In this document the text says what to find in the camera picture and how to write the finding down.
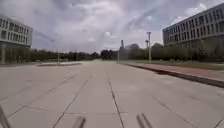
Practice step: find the dark tower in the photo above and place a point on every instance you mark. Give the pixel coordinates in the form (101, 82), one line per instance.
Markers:
(122, 45)

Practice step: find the pale concrete slab plaza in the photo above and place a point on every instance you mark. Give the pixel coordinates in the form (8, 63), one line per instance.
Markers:
(93, 90)

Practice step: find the lamp pole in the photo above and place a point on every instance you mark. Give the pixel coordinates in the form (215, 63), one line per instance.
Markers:
(149, 46)

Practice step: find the row of trees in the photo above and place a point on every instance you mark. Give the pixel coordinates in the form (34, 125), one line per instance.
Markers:
(173, 51)
(60, 55)

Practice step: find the robot's own part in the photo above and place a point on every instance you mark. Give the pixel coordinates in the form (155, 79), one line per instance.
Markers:
(79, 122)
(144, 120)

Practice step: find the grass strip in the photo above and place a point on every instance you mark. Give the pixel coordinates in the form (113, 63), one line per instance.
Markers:
(186, 63)

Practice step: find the red brick paved area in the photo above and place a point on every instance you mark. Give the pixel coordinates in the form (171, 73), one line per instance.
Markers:
(186, 70)

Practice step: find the grey multi-storey building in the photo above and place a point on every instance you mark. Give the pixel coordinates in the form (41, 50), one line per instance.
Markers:
(200, 28)

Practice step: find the white multi-storey building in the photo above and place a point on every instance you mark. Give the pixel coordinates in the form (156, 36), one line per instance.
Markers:
(15, 33)

